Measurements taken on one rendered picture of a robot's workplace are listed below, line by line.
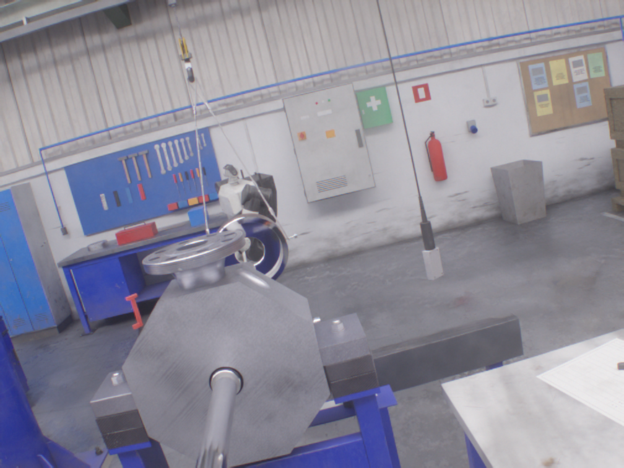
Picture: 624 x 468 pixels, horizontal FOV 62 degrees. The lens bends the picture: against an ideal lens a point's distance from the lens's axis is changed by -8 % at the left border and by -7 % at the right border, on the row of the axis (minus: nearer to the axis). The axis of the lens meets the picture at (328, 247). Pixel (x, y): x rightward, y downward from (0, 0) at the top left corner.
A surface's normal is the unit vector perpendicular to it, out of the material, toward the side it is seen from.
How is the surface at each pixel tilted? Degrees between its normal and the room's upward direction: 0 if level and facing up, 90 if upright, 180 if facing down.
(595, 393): 0
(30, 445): 90
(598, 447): 0
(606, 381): 0
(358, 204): 90
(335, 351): 90
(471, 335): 90
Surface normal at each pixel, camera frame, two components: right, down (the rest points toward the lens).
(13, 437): 0.63, 0.04
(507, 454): -0.22, -0.95
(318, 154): 0.07, 0.22
